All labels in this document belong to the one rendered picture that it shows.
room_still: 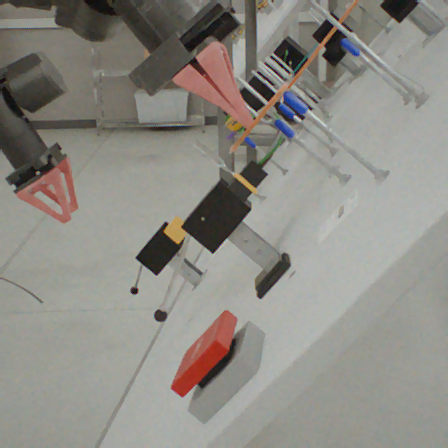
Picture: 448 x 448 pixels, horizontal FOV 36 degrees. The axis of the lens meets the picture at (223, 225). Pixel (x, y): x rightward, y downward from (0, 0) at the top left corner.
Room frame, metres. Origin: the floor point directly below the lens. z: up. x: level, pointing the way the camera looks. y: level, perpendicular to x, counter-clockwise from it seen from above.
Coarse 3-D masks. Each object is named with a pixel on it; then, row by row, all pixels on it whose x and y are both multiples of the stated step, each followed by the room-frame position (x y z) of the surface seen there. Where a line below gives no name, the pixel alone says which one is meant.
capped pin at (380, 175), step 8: (288, 96) 0.51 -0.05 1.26; (296, 96) 0.51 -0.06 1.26; (296, 104) 0.51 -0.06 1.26; (304, 104) 0.51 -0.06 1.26; (304, 112) 0.51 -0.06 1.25; (312, 120) 0.51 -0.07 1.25; (320, 120) 0.51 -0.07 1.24; (320, 128) 0.51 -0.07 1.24; (328, 128) 0.51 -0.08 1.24; (336, 136) 0.51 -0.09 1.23; (344, 144) 0.51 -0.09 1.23; (352, 152) 0.50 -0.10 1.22; (360, 160) 0.50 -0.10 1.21; (368, 168) 0.50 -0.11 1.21; (376, 168) 0.50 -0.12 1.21; (376, 176) 0.50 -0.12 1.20; (384, 176) 0.50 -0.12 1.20; (376, 184) 0.50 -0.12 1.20
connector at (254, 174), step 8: (248, 168) 0.62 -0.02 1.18; (256, 168) 0.62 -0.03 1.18; (248, 176) 0.62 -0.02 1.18; (256, 176) 0.62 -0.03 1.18; (264, 176) 0.62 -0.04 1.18; (232, 184) 0.61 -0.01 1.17; (240, 184) 0.61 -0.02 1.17; (256, 184) 0.61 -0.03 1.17; (240, 192) 0.61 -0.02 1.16; (248, 192) 0.61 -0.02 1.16
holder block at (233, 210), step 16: (208, 192) 0.62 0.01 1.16; (224, 192) 0.61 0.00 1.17; (208, 208) 0.60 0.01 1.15; (224, 208) 0.60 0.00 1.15; (240, 208) 0.60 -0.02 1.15; (192, 224) 0.60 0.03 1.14; (208, 224) 0.60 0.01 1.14; (224, 224) 0.60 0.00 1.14; (208, 240) 0.60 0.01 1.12; (224, 240) 0.60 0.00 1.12
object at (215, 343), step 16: (224, 320) 0.43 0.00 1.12; (208, 336) 0.42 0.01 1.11; (224, 336) 0.41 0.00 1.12; (192, 352) 0.42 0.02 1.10; (208, 352) 0.40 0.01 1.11; (224, 352) 0.39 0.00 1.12; (192, 368) 0.40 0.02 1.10; (208, 368) 0.40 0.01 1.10; (176, 384) 0.40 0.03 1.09; (192, 384) 0.40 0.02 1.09
